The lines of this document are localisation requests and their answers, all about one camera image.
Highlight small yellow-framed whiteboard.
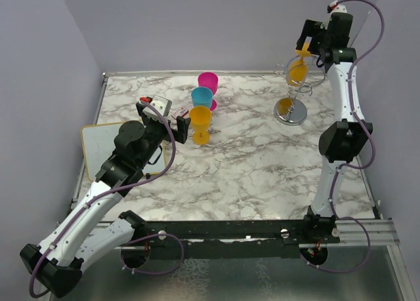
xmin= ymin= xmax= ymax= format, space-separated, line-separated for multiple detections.
xmin=81 ymin=122 xmax=167 ymax=182

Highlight yellow wine glass front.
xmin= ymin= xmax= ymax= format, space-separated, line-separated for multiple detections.
xmin=189 ymin=106 xmax=212 ymax=146

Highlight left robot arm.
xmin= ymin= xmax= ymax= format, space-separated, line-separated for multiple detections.
xmin=20 ymin=96 xmax=191 ymax=298

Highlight pink wine glass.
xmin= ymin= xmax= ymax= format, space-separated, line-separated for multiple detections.
xmin=198 ymin=71 xmax=219 ymax=111

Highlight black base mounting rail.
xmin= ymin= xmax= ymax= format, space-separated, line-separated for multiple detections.
xmin=119 ymin=211 xmax=339 ymax=260

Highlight blue wine glass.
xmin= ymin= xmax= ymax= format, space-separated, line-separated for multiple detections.
xmin=191 ymin=87 xmax=213 ymax=109

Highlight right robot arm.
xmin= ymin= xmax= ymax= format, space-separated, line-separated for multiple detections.
xmin=297 ymin=10 xmax=373 ymax=243

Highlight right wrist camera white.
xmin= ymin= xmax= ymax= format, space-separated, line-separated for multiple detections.
xmin=327 ymin=0 xmax=347 ymax=14

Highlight chrome wine glass rack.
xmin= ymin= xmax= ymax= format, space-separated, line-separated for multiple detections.
xmin=273 ymin=55 xmax=326 ymax=126

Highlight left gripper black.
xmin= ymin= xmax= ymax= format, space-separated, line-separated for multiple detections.
xmin=137 ymin=105 xmax=190 ymax=168

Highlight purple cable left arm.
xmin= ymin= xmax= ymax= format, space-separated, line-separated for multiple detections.
xmin=29 ymin=104 xmax=177 ymax=298

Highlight yellow wine glass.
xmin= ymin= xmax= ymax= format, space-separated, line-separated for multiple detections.
xmin=288 ymin=43 xmax=311 ymax=87
xmin=189 ymin=106 xmax=212 ymax=146

